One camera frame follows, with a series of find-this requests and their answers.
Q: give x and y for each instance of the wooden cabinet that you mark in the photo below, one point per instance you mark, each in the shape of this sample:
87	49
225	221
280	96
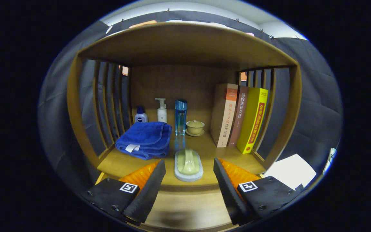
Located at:
185	45

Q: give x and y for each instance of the beige lidded teacup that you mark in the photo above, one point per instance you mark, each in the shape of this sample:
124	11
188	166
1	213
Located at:
195	127

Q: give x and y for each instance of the wooden countertop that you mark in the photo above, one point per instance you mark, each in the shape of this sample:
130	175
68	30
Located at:
211	154

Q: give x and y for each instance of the green brush with white sponge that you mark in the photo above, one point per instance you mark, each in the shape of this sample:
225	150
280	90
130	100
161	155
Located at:
188	162

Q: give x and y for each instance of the brown book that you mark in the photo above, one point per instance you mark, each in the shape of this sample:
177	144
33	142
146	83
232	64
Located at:
238	119

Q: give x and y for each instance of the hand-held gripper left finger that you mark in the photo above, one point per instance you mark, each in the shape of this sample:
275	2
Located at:
148	196

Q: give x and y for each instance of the pale green white object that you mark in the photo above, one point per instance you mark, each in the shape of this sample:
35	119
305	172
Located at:
330	158

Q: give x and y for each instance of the small white blue-capped bottle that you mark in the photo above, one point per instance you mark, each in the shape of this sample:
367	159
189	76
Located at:
141	117

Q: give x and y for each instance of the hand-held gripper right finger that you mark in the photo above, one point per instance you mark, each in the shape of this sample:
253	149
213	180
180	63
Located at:
232	196

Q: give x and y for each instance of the blue glass bottle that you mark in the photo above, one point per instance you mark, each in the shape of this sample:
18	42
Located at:
181	119

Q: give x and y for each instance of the white pump bottle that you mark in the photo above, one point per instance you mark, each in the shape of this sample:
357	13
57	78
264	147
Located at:
162	114

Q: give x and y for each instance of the yellow book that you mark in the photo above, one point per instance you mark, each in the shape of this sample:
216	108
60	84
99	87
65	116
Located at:
253	122

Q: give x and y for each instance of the folded blue towel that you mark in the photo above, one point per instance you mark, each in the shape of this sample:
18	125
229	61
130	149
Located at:
143	137

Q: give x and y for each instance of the beige book with orange band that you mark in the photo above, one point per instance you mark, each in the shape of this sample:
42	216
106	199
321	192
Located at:
224	119

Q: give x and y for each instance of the wooden drawer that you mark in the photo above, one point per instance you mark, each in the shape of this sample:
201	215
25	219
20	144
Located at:
188	206

